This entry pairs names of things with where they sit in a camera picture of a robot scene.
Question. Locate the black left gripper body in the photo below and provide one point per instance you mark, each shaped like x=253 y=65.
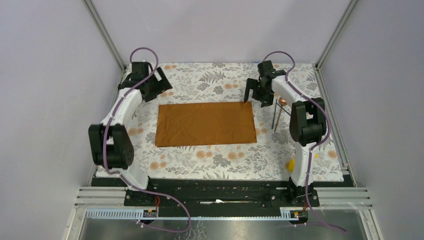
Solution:
x=150 y=80

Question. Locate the dark metal utensil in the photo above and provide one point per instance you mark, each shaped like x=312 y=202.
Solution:
x=274 y=114

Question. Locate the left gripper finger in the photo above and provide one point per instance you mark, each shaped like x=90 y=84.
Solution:
x=162 y=84
x=152 y=94

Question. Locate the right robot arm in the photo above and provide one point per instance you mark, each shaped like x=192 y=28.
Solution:
x=307 y=123

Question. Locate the yellow toy block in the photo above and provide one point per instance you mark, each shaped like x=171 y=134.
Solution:
x=290 y=165

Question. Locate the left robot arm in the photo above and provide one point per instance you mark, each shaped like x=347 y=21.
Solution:
x=110 y=143

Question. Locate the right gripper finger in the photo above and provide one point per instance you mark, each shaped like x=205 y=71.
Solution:
x=251 y=89
x=267 y=98

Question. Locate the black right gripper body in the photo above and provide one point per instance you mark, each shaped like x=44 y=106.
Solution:
x=260 y=89

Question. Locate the floral tablecloth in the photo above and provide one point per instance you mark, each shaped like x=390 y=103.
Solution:
x=265 y=159

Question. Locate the orange cloth napkin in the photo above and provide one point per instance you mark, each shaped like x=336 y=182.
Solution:
x=210 y=123

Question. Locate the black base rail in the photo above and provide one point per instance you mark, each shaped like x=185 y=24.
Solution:
x=222 y=198

